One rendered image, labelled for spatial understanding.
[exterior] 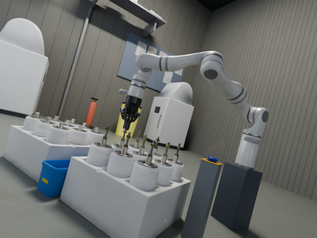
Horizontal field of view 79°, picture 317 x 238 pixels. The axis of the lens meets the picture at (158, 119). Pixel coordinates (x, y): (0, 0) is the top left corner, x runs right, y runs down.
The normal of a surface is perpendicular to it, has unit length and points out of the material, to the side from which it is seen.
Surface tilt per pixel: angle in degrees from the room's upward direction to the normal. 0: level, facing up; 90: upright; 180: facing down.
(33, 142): 90
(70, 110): 90
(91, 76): 90
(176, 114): 90
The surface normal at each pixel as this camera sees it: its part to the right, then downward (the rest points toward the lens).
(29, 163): -0.48, -0.15
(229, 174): -0.81, -0.24
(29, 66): 0.47, 0.11
